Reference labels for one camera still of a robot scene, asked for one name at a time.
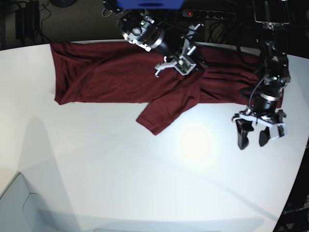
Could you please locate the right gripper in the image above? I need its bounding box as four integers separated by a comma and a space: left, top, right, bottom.
154, 23, 207, 77

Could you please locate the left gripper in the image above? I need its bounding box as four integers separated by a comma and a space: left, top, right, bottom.
232, 96, 286, 150

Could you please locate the dark red t-shirt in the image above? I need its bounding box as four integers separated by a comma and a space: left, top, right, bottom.
49, 41, 283, 135

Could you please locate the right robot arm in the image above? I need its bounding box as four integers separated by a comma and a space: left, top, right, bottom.
103, 0, 202, 77

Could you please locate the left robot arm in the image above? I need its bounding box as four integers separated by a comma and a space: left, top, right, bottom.
232, 0, 291, 150

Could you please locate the black power strip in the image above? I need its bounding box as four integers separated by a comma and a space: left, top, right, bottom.
181, 9, 236, 21

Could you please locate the blue box at top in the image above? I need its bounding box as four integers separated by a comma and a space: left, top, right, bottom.
116, 0, 184, 10

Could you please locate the black equipment box left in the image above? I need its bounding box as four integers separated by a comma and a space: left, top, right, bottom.
15, 0, 40, 40

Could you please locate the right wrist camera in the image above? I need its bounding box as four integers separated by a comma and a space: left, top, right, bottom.
175, 56, 197, 76

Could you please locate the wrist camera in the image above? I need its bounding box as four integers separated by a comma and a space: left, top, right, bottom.
269, 123, 288, 140
175, 56, 197, 76

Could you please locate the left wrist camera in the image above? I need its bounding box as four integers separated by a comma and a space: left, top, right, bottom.
269, 123, 288, 140

